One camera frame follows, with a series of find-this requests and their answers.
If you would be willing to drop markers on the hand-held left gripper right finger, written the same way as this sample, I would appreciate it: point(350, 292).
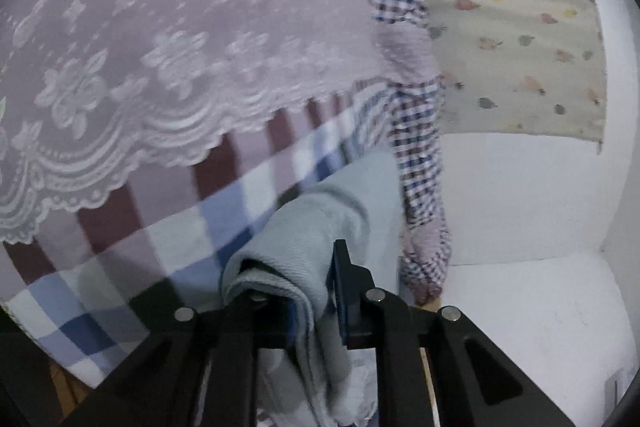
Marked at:
point(340, 287)

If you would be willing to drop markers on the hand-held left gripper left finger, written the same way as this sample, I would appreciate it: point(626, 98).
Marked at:
point(270, 327)

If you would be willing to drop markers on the light blue garment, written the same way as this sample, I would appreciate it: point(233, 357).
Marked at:
point(310, 227)

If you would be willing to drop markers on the checkered duvet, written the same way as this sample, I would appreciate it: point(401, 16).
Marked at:
point(415, 132)

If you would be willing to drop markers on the patterned floor rug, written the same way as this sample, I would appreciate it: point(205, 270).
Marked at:
point(525, 57)

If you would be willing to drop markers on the checkered bed sheet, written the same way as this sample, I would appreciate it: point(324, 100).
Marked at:
point(150, 32)

